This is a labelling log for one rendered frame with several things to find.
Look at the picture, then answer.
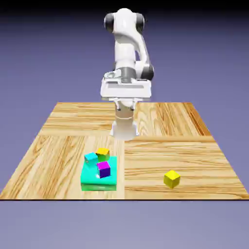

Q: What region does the small cyan cube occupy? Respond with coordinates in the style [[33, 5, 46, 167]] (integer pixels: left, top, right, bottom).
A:
[[84, 152, 98, 164]]

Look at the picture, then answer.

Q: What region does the small yellow cube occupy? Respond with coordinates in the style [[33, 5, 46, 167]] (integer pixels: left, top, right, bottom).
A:
[[163, 170, 181, 189]]

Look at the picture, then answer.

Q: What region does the small orange cube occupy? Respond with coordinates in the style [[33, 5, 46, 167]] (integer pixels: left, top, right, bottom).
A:
[[95, 147, 110, 162]]

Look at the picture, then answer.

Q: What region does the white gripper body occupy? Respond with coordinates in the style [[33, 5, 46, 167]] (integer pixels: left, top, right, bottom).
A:
[[100, 77, 152, 102]]

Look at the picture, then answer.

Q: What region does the small purple cube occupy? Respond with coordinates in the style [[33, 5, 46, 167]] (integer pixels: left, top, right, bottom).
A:
[[96, 160, 111, 179]]

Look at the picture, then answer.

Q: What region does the large green box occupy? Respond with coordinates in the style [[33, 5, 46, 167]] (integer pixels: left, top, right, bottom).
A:
[[80, 156, 118, 192]]

